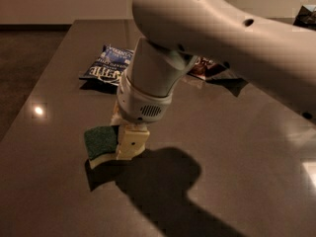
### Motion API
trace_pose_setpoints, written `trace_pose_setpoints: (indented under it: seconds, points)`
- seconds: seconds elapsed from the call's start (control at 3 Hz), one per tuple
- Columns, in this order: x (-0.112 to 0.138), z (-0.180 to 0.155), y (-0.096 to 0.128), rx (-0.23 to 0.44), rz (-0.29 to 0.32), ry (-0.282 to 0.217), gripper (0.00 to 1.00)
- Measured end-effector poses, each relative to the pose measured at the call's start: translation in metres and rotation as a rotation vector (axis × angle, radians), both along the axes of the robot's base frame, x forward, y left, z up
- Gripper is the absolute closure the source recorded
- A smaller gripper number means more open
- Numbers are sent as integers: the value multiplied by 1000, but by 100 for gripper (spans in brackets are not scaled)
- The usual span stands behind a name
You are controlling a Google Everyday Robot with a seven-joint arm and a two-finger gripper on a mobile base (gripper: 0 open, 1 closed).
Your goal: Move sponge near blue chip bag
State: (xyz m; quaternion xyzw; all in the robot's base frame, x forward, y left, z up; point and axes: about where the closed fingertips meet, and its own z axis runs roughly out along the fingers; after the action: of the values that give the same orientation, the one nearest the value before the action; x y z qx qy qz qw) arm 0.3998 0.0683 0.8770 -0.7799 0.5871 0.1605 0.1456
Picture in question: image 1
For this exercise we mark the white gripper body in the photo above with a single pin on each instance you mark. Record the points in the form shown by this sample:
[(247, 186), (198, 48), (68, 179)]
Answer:
[(139, 106)]

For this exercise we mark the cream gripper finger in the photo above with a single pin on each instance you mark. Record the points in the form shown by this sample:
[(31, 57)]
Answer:
[(131, 140), (116, 118)]

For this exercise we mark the green and yellow sponge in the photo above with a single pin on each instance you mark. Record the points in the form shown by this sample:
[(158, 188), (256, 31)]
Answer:
[(101, 144)]

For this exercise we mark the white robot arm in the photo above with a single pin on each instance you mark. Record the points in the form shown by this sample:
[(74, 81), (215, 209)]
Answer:
[(276, 57)]

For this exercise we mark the blue chip bag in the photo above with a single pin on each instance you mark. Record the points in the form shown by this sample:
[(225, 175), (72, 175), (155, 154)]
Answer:
[(109, 66)]

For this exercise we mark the brown and cream chip bag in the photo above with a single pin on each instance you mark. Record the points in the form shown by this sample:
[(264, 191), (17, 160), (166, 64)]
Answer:
[(205, 69)]

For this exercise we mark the dark object at table corner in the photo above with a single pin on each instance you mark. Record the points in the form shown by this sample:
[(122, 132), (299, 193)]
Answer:
[(306, 17)]

